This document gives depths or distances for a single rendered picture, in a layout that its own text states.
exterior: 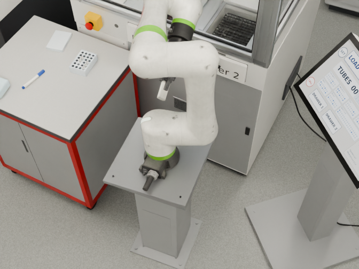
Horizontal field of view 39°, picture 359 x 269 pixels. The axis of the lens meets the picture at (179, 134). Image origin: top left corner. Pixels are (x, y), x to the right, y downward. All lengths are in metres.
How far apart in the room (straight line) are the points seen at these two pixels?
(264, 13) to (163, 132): 0.61
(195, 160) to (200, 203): 0.82
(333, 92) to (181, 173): 0.67
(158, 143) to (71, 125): 0.51
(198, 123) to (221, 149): 1.00
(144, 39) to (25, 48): 1.14
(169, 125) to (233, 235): 1.08
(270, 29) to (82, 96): 0.90
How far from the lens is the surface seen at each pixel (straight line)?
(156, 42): 1.62
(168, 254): 2.75
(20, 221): 2.99
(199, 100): 1.73
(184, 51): 1.59
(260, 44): 2.16
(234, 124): 2.61
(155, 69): 1.60
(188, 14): 1.97
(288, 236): 2.83
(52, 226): 2.93
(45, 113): 2.37
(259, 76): 2.29
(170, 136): 1.91
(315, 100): 2.09
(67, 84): 2.46
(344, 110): 2.01
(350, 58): 2.06
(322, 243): 2.85
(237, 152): 2.79
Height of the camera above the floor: 2.56
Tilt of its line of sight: 54 degrees down
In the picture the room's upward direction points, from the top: 1 degrees counter-clockwise
